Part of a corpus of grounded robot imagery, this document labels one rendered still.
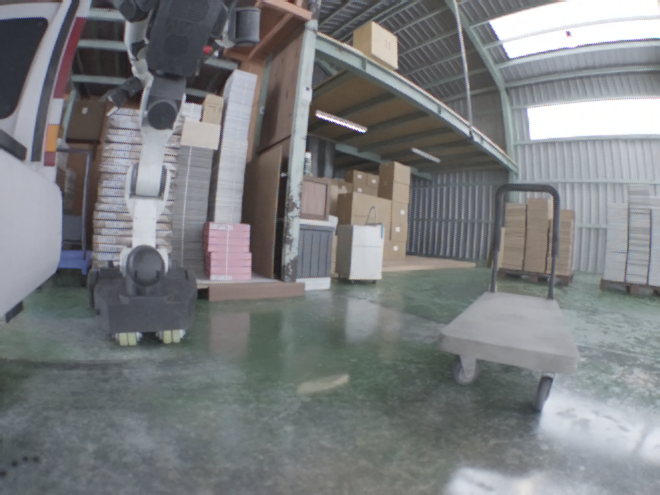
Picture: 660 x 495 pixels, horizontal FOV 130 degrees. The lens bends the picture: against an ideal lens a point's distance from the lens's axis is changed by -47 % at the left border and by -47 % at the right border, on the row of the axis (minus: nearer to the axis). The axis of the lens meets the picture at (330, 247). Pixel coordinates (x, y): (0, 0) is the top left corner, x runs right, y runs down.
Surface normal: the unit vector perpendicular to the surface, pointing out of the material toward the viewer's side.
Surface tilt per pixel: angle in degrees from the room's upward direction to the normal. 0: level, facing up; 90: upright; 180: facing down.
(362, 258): 90
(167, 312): 90
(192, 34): 143
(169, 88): 83
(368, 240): 90
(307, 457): 0
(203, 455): 0
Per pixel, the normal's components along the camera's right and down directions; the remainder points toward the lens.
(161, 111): 0.45, 0.68
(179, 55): 0.22, 0.84
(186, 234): 0.59, 0.07
